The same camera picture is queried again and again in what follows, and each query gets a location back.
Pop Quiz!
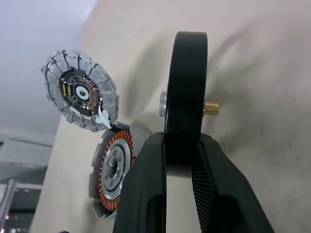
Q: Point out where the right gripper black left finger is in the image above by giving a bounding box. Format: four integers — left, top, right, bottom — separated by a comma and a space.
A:
112, 132, 168, 233

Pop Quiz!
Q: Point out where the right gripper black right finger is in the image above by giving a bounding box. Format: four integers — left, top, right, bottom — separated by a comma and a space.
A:
191, 132, 277, 233

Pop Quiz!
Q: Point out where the black rotor with brass pinion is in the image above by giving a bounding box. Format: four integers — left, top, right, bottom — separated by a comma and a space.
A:
159, 31, 220, 181

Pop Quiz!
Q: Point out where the silver motor lid with circuit board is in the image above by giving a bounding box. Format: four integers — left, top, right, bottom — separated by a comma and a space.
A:
40, 49, 121, 133

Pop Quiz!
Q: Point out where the silver motor housing with copper windings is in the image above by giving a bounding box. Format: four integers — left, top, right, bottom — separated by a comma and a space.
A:
88, 122, 147, 219

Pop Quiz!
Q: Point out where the silver metal bar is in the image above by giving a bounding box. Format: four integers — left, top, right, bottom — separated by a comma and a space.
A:
0, 180, 15, 228

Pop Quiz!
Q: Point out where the white lid wire connector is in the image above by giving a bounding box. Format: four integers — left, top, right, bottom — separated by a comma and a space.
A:
95, 109, 115, 130

